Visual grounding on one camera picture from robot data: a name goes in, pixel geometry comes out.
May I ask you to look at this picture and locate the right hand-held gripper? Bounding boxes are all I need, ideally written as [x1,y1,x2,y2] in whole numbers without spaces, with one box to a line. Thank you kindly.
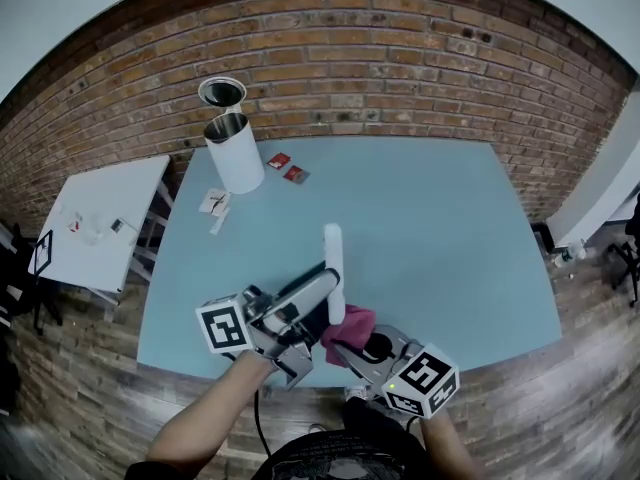
[332,324,461,420]

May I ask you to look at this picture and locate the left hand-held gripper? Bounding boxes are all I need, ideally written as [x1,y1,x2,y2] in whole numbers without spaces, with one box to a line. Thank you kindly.
[195,262,344,394]

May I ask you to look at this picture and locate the magenta cloth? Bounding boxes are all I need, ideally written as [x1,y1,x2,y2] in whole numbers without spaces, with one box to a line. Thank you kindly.
[319,303,377,369]

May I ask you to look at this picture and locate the person's left forearm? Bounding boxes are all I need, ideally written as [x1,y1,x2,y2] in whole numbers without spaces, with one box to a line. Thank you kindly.
[145,350,274,480]

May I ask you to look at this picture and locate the person's right forearm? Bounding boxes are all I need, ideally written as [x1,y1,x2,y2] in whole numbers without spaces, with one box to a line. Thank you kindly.
[417,406,487,480]

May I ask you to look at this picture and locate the person's black trousers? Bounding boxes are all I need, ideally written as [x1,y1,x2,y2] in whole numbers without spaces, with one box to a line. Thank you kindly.
[341,396,422,440]

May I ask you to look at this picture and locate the person's black printed shirt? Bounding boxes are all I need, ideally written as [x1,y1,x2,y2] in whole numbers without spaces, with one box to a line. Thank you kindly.
[258,429,432,480]

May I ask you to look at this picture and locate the small white stick packet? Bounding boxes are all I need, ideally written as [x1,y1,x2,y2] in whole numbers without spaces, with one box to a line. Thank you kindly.
[209,207,231,236]

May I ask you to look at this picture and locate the white printed card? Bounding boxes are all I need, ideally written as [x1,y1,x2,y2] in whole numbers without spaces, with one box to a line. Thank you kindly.
[198,187,232,216]

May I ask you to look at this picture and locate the white cylindrical container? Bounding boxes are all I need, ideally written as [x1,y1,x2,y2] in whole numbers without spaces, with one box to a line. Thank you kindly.
[202,112,266,196]

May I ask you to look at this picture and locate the round white container lid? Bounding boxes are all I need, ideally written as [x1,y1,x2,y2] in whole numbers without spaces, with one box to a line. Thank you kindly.
[197,76,248,115]

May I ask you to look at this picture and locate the white side table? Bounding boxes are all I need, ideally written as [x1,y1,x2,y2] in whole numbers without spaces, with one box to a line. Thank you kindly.
[27,155,172,295]

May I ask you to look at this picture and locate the clear plastic bottle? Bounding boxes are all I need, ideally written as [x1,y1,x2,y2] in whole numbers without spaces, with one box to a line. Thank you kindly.
[551,238,587,269]

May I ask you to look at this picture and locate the black framed tablet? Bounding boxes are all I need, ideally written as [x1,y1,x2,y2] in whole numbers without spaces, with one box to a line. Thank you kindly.
[33,229,54,275]

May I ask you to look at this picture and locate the black office chair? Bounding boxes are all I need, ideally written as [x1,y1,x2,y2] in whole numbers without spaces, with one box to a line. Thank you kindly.
[606,191,640,310]
[0,221,64,338]

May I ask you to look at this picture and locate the black cable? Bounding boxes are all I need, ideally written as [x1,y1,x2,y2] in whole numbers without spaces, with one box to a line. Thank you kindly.
[251,386,275,462]

